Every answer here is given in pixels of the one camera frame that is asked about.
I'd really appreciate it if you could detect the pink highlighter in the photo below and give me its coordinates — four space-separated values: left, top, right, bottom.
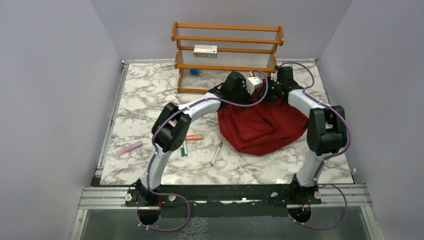
116 140 143 156

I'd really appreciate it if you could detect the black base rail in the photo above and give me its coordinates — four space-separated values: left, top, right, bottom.
124 180 322 224

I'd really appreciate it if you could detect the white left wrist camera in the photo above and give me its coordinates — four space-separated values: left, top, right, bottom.
245 76 264 95

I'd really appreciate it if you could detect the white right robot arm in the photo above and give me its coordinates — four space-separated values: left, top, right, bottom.
267 64 348 204

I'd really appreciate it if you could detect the blue pencil sharpener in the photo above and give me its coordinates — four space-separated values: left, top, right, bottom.
189 68 199 76

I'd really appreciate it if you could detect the white red box on shelf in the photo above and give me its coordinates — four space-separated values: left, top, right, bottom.
193 44 218 59

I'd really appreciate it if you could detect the wooden two-tier shelf rack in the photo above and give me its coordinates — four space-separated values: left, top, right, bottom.
171 21 285 94

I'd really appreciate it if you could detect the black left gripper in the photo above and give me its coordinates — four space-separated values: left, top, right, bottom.
230 82 255 110

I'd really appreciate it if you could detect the brown marker pen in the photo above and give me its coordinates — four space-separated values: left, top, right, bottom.
210 141 223 167

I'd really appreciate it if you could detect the red backpack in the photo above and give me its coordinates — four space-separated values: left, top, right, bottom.
217 99 308 156

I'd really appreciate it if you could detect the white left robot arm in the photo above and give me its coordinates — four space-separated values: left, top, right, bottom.
135 71 263 206

